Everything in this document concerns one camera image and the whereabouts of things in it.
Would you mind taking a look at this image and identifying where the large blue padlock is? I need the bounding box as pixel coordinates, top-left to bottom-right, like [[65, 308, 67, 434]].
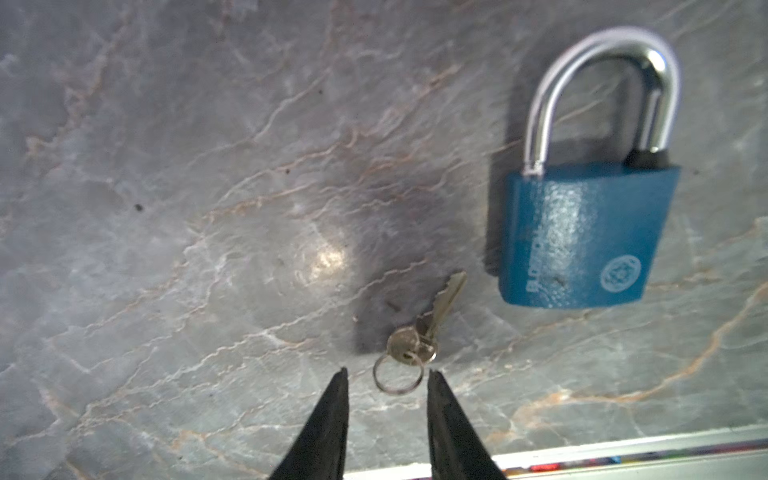
[[498, 26, 681, 309]]

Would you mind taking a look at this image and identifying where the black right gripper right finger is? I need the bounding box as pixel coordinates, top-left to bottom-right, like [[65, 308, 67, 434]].
[[427, 370, 505, 480]]

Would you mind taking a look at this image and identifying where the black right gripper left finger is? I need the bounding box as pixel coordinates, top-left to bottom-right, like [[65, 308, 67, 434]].
[[270, 367, 349, 480]]

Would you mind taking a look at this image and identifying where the silver key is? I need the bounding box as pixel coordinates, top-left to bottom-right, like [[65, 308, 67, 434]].
[[372, 271, 468, 396]]

